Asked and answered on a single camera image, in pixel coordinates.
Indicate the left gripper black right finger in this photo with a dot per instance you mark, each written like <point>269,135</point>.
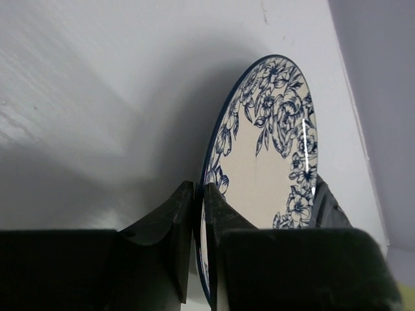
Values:
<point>292,269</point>

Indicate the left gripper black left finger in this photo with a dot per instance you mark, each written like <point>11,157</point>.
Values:
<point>142,267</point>

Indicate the dark grey checked cloth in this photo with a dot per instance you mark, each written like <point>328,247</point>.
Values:
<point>326,212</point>

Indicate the blue white patterned plate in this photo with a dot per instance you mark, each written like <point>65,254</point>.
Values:
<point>263,152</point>

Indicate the pale yellow cup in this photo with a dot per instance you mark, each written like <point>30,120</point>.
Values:
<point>408,296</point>

